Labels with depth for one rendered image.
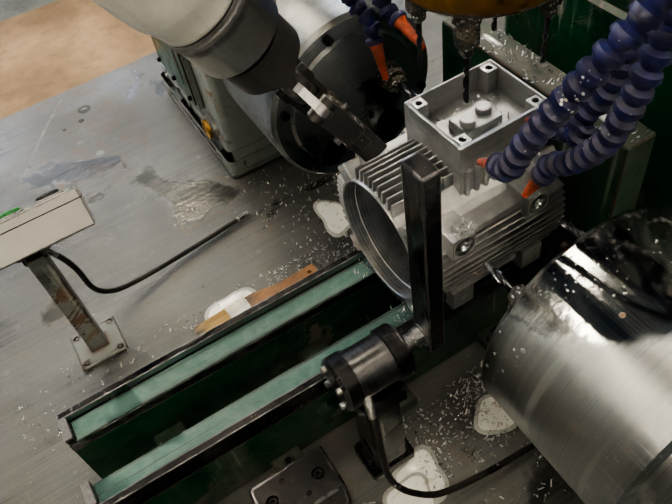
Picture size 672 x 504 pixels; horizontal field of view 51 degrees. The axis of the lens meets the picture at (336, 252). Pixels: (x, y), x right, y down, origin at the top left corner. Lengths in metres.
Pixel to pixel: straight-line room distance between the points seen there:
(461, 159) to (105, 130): 0.89
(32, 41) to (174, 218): 2.12
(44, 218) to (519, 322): 0.56
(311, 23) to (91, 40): 2.26
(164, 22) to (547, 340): 0.40
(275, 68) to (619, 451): 0.42
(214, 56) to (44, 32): 2.70
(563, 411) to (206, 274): 0.66
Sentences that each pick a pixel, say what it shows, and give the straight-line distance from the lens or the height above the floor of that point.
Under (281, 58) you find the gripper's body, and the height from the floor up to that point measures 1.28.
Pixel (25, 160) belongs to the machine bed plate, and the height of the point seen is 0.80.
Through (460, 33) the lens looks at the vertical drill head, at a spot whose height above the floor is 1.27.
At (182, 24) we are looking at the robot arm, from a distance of 0.57.
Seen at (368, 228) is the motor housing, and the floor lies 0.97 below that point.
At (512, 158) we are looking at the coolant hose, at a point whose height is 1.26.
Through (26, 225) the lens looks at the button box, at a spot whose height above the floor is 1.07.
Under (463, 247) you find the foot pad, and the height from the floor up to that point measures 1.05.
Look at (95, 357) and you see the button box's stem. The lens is 1.09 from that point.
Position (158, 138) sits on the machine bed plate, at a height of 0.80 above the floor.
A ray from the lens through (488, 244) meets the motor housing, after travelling 0.78.
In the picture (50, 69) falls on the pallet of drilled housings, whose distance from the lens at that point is 3.03.
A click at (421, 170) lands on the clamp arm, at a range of 0.55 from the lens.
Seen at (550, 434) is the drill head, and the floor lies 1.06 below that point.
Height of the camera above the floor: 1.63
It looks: 50 degrees down
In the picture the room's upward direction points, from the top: 12 degrees counter-clockwise
